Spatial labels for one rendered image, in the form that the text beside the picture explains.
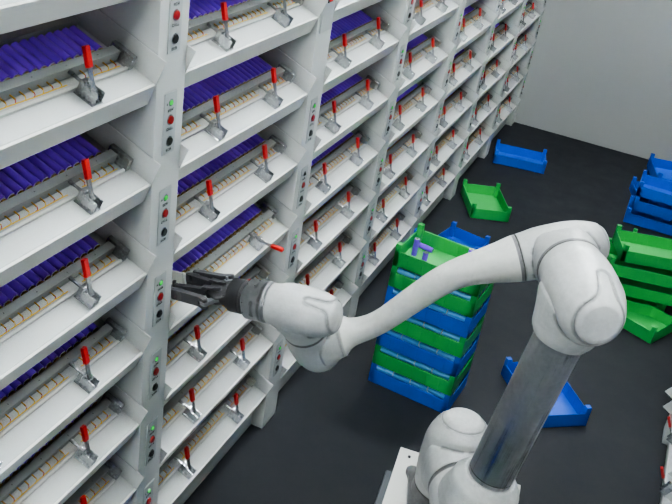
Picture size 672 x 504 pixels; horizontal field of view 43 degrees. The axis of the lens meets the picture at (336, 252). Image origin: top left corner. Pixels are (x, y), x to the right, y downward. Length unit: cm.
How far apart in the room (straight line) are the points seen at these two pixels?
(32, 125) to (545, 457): 211
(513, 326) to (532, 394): 184
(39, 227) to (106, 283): 27
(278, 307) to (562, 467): 146
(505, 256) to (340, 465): 117
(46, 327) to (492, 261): 87
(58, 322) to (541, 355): 90
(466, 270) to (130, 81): 76
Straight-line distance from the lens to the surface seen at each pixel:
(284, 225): 240
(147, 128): 163
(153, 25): 157
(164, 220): 175
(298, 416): 289
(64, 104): 145
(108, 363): 183
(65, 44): 155
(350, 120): 266
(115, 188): 162
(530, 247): 178
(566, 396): 329
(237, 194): 209
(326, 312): 177
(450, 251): 296
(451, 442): 206
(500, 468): 188
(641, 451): 319
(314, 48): 221
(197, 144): 184
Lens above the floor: 186
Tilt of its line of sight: 29 degrees down
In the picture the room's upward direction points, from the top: 10 degrees clockwise
